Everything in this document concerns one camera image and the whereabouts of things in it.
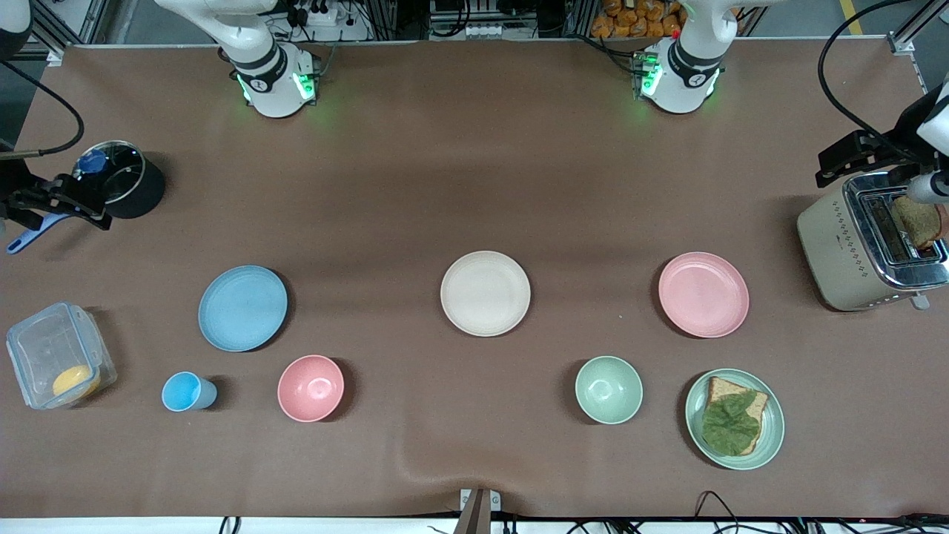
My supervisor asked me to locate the pink plate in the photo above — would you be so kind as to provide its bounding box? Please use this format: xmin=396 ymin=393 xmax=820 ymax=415
xmin=658 ymin=252 xmax=750 ymax=339

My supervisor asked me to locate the blue plate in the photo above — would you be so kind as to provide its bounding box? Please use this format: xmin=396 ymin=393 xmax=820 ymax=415
xmin=198 ymin=266 xmax=288 ymax=352

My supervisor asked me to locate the glass lid blue knob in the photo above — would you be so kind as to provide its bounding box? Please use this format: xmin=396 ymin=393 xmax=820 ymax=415
xmin=73 ymin=141 xmax=146 ymax=205

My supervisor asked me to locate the beige chrome toaster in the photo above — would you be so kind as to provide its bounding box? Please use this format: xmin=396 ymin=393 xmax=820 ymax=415
xmin=797 ymin=172 xmax=949 ymax=312

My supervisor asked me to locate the dark brown bread slice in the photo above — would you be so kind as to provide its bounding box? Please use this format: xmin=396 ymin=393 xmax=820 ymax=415
xmin=892 ymin=194 xmax=948 ymax=251

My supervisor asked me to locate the clear plastic container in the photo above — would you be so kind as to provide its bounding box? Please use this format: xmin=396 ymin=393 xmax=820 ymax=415
xmin=6 ymin=301 xmax=118 ymax=410

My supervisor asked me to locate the yellow food piece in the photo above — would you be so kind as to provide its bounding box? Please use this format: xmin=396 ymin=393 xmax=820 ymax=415
xmin=52 ymin=365 xmax=101 ymax=399

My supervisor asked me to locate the blue cup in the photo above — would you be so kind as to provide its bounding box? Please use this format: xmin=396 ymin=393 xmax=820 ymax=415
xmin=162 ymin=372 xmax=218 ymax=412

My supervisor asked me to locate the light bread slice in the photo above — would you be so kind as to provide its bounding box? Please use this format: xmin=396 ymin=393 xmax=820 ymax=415
xmin=704 ymin=377 xmax=770 ymax=456

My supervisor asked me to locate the orange snack bag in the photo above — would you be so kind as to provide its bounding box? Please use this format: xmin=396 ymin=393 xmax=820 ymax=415
xmin=591 ymin=0 xmax=687 ymax=39

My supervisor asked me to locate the green plate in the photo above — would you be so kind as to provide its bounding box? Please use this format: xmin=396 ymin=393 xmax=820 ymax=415
xmin=685 ymin=369 xmax=785 ymax=471

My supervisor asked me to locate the green lettuce leaf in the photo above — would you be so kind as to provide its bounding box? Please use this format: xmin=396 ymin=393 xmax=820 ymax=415
xmin=701 ymin=392 xmax=762 ymax=457

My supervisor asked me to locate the pink bowl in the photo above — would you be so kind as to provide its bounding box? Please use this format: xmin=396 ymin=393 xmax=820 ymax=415
xmin=277 ymin=355 xmax=345 ymax=423

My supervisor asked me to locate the white power strip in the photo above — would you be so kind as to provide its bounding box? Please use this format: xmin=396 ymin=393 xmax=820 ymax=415
xmin=463 ymin=22 xmax=538 ymax=40
xmin=295 ymin=0 xmax=371 ymax=42

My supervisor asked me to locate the green bowl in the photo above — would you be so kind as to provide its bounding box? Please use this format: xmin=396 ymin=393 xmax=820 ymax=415
xmin=575 ymin=356 xmax=644 ymax=425

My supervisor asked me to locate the brown table mat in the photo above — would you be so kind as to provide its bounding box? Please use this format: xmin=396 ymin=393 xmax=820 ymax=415
xmin=0 ymin=41 xmax=949 ymax=520

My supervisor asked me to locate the beige plate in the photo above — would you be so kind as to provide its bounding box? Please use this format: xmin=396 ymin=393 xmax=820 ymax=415
xmin=440 ymin=251 xmax=532 ymax=337

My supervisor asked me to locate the grey metal table clamp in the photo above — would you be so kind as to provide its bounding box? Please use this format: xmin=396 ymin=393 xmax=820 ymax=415
xmin=454 ymin=488 xmax=502 ymax=534

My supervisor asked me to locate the black pot blue handle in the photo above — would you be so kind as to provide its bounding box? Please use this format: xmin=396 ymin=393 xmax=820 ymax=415
xmin=6 ymin=140 xmax=166 ymax=255

